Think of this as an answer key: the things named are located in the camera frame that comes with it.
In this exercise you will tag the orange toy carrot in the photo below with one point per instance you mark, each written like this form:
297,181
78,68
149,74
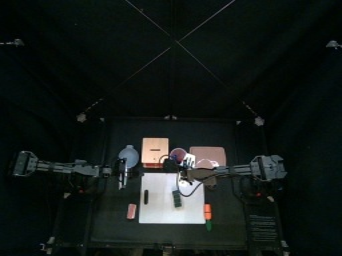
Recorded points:
207,211

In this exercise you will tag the white cutting board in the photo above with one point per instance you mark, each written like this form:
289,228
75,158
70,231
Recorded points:
161,213

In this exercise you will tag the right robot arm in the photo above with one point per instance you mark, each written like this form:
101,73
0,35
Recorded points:
268,166

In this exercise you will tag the dark toy knife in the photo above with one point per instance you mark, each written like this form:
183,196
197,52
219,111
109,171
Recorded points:
146,196

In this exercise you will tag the grey frame clamp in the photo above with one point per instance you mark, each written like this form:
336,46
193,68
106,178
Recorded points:
333,44
80,117
15,42
260,120

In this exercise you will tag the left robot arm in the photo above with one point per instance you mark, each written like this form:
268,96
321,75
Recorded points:
58,166

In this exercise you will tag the wooden box with red front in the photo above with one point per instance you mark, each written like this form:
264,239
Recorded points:
155,150

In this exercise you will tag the black sushi roll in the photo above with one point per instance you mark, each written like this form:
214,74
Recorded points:
178,199

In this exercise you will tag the small round bowl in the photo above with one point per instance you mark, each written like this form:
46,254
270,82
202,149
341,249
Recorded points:
206,164

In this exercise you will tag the white striped object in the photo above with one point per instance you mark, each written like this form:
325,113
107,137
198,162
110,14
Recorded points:
189,160

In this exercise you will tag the pink rectangular block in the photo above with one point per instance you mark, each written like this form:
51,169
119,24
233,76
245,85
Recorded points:
131,211

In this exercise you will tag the black plate with white text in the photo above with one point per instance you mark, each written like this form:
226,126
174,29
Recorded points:
262,228

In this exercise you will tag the pink rectangular tray plate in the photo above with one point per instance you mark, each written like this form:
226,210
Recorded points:
209,153

